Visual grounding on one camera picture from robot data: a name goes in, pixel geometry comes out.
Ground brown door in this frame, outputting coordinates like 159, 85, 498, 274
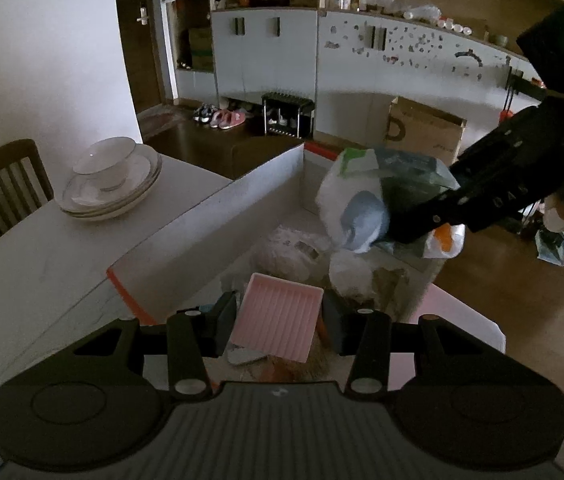
112, 0, 179, 112

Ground white wall cabinet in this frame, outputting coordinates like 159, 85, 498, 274
162, 0, 564, 143

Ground green cardboard box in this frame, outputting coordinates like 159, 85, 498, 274
189, 27, 215, 71

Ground pink slippers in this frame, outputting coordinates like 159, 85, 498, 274
210, 109, 248, 131

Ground white printed plastic bag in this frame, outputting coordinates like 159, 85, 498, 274
314, 147, 466, 259

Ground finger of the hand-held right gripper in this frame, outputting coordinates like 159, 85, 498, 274
387, 180, 493, 245
449, 132, 498, 186

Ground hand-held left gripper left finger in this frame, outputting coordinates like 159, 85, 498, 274
68, 290, 239, 402

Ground red cardboard box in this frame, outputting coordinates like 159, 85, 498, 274
106, 140, 506, 363

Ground white marble desktop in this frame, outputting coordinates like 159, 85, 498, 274
0, 152, 235, 480

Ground brown cardboard box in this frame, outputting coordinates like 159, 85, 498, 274
386, 95, 467, 164

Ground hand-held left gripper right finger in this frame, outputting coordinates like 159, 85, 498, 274
322, 292, 502, 401

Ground white bowl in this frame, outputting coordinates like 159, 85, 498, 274
72, 136, 137, 192

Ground black shoe rack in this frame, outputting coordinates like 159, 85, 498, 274
261, 92, 316, 137

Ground silver foil packet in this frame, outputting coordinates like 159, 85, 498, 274
328, 250, 411, 322

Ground pink tray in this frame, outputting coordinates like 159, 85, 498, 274
226, 272, 326, 364

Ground stacked white plates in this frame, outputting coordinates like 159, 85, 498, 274
59, 144, 163, 221

